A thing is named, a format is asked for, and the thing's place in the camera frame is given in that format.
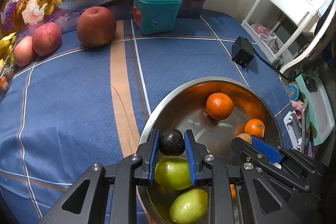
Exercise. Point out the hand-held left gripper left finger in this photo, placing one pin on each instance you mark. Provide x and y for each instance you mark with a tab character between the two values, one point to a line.
153	158

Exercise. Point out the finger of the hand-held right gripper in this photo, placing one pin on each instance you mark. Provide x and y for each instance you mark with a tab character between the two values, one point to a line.
241	148
267	149

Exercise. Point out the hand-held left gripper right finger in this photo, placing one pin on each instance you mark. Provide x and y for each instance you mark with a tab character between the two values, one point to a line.
190	158

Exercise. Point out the small brown kiwi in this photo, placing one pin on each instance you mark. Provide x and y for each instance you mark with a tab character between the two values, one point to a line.
244	138

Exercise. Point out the mandarin orange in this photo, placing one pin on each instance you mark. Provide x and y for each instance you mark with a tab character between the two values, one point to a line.
219	106
254	128

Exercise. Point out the stainless steel bowl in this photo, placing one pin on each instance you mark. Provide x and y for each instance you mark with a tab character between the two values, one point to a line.
183	113

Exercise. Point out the grey metal phone stand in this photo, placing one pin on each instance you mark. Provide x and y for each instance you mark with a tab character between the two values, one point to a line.
291	127

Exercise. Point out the pink crumpled wrapper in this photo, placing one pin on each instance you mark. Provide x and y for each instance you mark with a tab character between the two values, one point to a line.
296	107

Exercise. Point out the blue round tin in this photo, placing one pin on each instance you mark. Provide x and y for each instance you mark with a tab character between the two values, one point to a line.
292	92

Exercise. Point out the green cardboard box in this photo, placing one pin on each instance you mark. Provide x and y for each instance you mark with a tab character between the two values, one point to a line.
319	113

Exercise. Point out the small black device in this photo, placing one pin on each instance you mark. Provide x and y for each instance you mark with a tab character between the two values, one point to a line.
311	83

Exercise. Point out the black power adapter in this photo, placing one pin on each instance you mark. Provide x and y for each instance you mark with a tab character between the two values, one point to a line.
242	52

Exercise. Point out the blue plaid tablecloth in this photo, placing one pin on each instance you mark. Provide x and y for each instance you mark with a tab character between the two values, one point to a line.
65	108

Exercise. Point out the pink plastic bag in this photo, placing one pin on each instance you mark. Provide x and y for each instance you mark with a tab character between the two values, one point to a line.
265	35

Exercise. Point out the dark red apple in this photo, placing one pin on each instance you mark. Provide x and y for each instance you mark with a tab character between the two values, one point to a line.
96	27

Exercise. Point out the teal plastic box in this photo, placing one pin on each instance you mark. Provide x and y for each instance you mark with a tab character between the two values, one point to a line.
157	14

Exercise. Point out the small orange in wrap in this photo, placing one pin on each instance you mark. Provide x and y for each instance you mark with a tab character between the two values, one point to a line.
3	83

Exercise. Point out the pale red apple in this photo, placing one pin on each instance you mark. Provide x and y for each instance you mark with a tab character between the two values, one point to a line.
23	52

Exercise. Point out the clear plastic tray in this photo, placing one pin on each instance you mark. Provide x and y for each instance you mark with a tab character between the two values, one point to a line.
6	71

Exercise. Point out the bunch of yellow bananas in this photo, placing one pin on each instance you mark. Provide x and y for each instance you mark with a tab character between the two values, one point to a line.
6	45

